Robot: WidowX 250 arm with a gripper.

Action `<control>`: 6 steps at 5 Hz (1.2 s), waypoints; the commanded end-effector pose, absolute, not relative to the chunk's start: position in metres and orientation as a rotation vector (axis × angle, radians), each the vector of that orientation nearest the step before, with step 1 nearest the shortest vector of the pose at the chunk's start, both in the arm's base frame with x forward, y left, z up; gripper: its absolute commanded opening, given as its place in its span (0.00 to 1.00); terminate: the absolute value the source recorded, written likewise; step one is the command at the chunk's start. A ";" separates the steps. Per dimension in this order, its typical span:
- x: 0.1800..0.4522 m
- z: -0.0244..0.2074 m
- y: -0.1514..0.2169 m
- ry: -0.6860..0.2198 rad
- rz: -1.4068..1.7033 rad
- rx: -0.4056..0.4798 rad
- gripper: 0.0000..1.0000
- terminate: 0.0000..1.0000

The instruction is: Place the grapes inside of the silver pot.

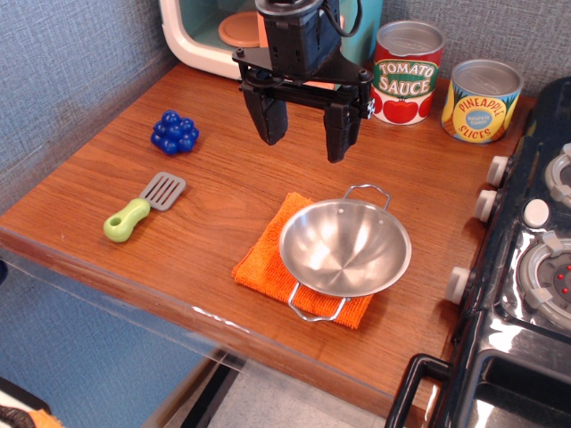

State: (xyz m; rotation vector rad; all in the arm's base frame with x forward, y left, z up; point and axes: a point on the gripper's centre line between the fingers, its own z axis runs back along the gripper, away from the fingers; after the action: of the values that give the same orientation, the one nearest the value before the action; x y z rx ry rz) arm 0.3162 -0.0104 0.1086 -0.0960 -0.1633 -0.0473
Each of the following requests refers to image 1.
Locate blue toy grapes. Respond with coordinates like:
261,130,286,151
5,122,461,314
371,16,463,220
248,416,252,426
150,110,200,156

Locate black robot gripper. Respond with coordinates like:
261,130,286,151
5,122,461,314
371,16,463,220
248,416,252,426
232,1,374,163

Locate orange cloth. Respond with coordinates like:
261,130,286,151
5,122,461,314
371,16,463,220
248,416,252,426
231,192,374,331

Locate silver pot with handles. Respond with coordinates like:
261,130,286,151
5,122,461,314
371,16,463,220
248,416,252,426
278,184,412,323

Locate black toy stove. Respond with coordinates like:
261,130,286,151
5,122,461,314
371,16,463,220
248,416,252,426
386,78,570,427

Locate orange plate in microwave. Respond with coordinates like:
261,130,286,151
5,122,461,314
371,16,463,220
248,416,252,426
218,12,260,48

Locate grey spatula with green handle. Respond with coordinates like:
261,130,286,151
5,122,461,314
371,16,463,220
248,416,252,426
103,171,186,243

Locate toy microwave teal and white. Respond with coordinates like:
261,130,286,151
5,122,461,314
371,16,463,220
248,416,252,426
159,0,383,79

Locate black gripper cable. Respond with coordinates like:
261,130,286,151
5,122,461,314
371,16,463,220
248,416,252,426
321,0,363,38

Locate tomato sauce can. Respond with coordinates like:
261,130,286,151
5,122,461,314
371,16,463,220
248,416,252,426
371,20,445,125

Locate pineapple slices can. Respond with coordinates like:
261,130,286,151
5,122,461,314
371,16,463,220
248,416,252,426
441,59,524,144

